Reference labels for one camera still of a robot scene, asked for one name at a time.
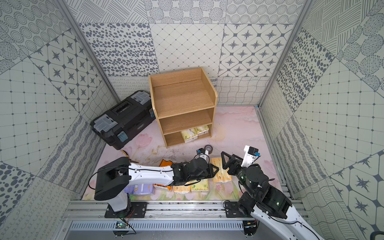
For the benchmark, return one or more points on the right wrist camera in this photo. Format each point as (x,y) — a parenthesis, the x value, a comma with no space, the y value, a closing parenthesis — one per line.
(251,155)

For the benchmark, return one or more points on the beige tissue pack shelf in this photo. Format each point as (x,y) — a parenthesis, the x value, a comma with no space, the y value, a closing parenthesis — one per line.
(182,189)

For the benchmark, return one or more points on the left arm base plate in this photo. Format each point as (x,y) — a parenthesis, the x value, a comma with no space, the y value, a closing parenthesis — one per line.
(134,210)

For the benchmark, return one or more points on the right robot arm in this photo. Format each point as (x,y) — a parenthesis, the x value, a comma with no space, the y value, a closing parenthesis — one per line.
(265,203)

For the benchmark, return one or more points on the orange tissue pack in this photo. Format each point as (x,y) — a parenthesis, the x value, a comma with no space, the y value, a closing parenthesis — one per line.
(164,163)

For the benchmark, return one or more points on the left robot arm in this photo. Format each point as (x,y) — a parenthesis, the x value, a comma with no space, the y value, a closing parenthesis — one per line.
(113,178)

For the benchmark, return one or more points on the green tissue pack shelf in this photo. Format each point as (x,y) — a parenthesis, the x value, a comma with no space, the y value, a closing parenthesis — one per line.
(201,186)

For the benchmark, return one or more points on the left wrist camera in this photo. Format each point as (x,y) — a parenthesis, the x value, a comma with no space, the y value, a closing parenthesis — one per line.
(203,153)

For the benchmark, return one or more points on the black plastic toolbox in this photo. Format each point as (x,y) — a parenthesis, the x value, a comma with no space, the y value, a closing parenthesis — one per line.
(126,120)

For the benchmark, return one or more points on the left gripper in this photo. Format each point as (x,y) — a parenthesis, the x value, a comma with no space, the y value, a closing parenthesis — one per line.
(205,168)

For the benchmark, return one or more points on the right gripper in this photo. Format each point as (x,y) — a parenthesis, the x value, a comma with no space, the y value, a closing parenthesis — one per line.
(233,160)

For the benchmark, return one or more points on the green tissue pack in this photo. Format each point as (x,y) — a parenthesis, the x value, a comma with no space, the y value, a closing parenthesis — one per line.
(189,135)
(202,130)

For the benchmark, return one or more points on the aluminium mounting rail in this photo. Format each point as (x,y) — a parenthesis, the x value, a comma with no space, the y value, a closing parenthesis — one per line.
(156,210)

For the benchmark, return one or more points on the yellow tissue pack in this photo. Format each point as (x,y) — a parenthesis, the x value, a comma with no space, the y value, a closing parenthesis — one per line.
(222,175)

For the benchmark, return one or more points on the purple tissue pack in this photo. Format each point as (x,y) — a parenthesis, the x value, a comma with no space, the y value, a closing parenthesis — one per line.
(130,189)
(143,189)

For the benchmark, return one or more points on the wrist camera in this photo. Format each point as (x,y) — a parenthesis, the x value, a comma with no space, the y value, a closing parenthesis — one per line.
(203,153)
(251,155)

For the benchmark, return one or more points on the grey tape roll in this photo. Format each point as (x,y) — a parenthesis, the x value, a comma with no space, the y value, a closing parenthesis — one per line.
(209,148)

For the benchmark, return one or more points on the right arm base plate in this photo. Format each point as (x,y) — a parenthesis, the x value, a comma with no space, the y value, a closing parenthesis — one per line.
(239,209)

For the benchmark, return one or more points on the wooden shelf unit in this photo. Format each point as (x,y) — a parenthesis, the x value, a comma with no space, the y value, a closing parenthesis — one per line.
(183,100)

